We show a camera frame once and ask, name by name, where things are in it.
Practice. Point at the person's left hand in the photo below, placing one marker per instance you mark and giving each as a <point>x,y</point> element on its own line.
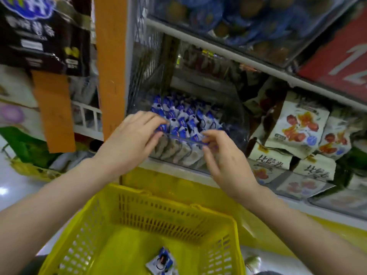
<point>129,146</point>

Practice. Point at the person's right hand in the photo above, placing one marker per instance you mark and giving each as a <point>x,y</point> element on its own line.
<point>229,166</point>

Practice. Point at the pile of blue snack packets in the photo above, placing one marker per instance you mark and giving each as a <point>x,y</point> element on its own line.
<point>186,120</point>

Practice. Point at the yellow plastic shopping basket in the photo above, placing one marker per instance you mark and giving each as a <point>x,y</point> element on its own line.
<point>126,237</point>

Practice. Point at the snack packet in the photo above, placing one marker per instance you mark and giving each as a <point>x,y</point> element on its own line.
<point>162,263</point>

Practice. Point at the person's left forearm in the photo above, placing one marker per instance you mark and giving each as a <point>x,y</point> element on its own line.
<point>51,214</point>

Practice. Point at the person's right forearm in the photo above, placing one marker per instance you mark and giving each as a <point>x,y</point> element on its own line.
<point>309,235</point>

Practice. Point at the store shelf with yellow base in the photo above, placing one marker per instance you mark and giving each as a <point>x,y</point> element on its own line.
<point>309,220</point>

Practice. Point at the green snack bags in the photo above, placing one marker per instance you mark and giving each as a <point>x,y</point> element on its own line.
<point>28,143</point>

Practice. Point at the yellow floor basket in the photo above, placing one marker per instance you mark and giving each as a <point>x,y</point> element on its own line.
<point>26,169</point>

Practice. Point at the purple white snack bag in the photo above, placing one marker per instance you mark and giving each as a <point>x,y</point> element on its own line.
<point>17,117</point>
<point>17,86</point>

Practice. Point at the clear plastic bin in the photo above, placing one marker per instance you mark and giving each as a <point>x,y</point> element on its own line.
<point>238,117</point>
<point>304,189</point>

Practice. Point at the white card packet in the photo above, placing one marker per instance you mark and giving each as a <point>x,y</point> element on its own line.
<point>85,88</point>

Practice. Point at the row of fruit print bags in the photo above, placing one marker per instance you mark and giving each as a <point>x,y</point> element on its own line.
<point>298,126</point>

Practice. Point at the orange hanging strip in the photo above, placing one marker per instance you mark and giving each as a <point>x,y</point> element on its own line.
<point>54,111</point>

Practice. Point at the row of small brown packets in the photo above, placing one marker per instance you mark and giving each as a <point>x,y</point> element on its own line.
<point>215,63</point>

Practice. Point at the black potato stick bag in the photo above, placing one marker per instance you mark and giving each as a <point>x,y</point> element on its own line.
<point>40,37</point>

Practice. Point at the pile of blue jelly cups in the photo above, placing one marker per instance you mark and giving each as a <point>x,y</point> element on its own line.
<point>246,17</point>

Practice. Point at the red price sign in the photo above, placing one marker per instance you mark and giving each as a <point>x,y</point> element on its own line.
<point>338,60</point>

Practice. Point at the grey trousers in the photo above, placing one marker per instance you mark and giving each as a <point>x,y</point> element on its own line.
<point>34,267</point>

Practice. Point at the orange shelf post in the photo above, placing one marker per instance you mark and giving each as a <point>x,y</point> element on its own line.
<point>110,65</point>

